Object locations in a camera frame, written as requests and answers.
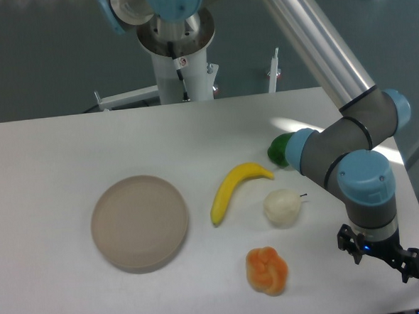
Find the beige round plate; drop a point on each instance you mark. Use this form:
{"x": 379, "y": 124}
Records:
{"x": 140, "y": 223}

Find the white pear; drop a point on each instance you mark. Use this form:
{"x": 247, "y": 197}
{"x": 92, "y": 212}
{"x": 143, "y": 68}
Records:
{"x": 282, "y": 207}

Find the white left base strut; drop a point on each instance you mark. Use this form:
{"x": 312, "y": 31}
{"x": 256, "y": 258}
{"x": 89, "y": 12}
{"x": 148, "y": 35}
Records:
{"x": 126, "y": 98}

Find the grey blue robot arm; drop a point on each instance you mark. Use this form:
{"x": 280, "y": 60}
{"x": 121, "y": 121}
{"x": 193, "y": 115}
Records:
{"x": 341, "y": 159}

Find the orange knotted bread roll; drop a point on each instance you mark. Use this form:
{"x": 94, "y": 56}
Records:
{"x": 266, "y": 271}

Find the white base strut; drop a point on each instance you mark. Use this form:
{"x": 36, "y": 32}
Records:
{"x": 126, "y": 98}
{"x": 274, "y": 72}

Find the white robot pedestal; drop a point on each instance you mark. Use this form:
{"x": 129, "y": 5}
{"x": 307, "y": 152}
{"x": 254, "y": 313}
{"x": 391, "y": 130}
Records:
{"x": 179, "y": 56}

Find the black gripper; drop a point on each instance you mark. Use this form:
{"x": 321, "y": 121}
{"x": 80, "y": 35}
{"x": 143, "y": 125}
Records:
{"x": 383, "y": 244}

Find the white right base strut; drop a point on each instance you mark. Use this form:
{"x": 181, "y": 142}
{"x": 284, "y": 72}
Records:
{"x": 274, "y": 72}

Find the green bell pepper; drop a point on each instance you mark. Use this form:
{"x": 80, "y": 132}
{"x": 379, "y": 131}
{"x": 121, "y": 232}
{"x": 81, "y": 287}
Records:
{"x": 276, "y": 150}

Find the yellow banana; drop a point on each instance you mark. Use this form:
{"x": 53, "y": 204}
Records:
{"x": 234, "y": 178}

